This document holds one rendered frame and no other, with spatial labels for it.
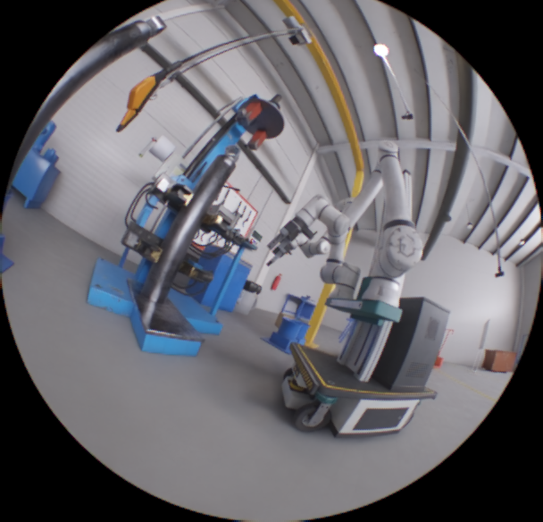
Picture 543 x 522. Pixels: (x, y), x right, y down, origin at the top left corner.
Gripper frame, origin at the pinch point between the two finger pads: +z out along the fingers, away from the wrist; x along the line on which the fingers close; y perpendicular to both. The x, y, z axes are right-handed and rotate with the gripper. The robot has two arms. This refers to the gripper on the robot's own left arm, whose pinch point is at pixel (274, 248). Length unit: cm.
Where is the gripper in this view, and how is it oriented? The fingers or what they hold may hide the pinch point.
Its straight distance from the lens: 80.0
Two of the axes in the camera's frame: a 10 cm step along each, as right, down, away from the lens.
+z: -7.1, 7.0, -0.2
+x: -1.6, -1.9, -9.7
